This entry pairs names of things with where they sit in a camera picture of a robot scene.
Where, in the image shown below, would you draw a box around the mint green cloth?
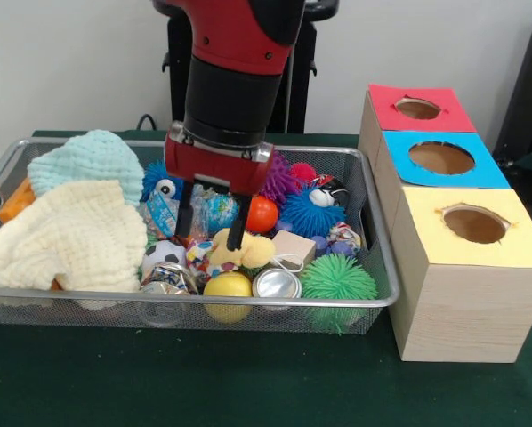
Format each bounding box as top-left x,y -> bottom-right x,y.
27,130 -> 146,207

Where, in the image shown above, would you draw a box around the orange plastic block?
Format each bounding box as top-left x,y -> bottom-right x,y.
0,178 -> 37,224

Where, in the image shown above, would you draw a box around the pale yellow cloth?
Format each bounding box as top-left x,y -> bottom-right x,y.
0,180 -> 149,294

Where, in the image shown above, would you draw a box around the yellow ball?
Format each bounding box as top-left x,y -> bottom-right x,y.
203,272 -> 253,324

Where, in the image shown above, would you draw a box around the yellow plush duck toy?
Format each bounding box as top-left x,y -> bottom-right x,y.
208,229 -> 277,273

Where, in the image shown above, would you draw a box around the blue spiky ball with eyes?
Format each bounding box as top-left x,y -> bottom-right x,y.
141,159 -> 182,203

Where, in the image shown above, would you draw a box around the wooden box three holes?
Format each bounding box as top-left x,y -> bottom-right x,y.
359,85 -> 532,364

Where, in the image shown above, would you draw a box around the plain green spiky ball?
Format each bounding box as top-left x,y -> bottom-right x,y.
300,254 -> 379,334

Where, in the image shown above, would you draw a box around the orange red ball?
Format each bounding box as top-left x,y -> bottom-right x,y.
246,196 -> 279,235

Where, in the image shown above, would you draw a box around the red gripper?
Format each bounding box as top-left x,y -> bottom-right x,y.
164,140 -> 273,252

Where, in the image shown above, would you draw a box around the shallow wire mesh bin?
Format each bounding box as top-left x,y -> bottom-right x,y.
0,136 -> 401,336

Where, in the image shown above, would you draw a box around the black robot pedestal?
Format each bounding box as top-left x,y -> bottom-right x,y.
153,0 -> 340,134

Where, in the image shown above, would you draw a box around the small silver can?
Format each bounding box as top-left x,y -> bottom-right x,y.
253,269 -> 302,312

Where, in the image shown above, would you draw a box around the pale wooden cube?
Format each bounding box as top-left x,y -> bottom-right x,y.
270,230 -> 318,272

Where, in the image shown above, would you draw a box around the purple spiky toy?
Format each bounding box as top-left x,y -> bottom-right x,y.
259,151 -> 300,205

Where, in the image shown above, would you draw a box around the dark blue spiky ball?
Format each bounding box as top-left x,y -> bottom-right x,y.
277,185 -> 347,239

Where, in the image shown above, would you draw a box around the black chair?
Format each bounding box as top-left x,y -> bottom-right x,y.
493,9 -> 532,174

